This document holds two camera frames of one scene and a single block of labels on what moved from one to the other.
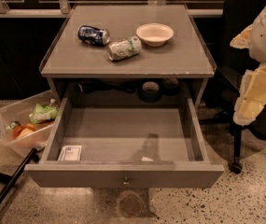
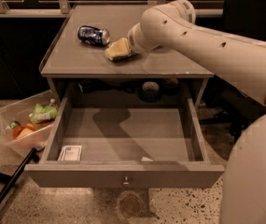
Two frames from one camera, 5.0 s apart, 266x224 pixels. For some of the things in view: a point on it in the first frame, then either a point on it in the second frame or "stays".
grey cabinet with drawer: [128, 74] stays
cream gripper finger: [243, 40] -> [119, 49]
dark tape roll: [150, 92] stays
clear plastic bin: [28, 124] stays
